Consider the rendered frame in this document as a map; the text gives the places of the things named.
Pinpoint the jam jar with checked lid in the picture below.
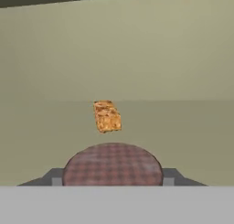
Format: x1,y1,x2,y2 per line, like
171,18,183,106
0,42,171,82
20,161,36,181
61,142,165,187

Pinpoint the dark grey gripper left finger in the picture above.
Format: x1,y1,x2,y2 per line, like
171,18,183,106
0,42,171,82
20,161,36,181
16,168,66,187

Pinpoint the orange-brown granola bar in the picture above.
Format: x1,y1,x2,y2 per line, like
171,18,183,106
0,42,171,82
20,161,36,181
92,100,122,134

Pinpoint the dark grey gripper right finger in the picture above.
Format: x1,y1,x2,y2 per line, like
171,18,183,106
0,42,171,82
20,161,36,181
160,167,208,187

